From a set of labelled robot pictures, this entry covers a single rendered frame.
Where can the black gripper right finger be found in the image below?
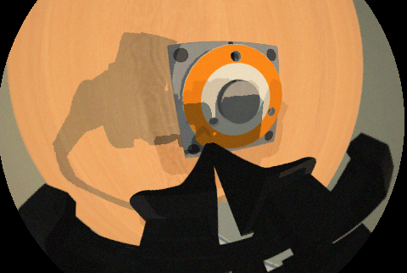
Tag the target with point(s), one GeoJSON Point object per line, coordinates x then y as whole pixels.
{"type": "Point", "coordinates": [246, 185]}

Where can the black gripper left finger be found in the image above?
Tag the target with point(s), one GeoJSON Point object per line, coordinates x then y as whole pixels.
{"type": "Point", "coordinates": [196, 196]}

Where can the orange round plate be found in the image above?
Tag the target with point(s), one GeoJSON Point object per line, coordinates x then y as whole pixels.
{"type": "Point", "coordinates": [210, 73]}

